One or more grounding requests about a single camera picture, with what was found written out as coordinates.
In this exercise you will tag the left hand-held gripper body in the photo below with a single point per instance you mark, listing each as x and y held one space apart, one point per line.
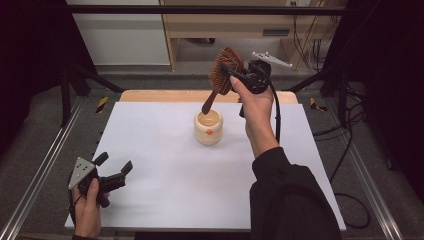
82 173

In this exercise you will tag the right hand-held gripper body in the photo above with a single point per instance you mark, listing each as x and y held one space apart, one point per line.
258 78

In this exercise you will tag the brown wooden hairbrush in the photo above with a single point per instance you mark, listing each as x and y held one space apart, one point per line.
218 78

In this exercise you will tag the cream ceramic cup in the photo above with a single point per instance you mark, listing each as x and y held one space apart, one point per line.
208 136

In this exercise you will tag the person's right hand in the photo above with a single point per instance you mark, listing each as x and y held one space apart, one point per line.
258 110

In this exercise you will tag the person's left hand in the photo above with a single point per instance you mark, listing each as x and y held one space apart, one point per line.
87 215

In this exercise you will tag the white table board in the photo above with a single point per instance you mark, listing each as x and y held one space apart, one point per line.
166 173

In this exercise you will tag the left yellow clamp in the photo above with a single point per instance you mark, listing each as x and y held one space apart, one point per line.
102 104

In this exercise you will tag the yellow clamp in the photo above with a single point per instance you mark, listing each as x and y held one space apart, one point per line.
314 104
102 104

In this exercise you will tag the light wooden desk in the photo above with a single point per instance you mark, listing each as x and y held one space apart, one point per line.
200 25

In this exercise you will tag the right yellow clamp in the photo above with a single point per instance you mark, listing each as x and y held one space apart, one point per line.
314 104

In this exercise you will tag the black metal stand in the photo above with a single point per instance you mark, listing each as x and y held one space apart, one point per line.
65 100
342 96

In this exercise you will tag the wooden table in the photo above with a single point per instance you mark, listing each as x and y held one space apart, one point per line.
160 96

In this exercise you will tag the white cabinet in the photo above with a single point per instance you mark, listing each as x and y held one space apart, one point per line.
123 40

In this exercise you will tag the black curtain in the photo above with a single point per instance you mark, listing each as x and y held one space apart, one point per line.
30 66
393 83

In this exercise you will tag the aluminium rail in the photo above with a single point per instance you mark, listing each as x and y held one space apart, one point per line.
43 166
370 180

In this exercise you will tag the black horizontal frame bar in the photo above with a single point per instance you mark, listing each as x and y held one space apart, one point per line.
166 9

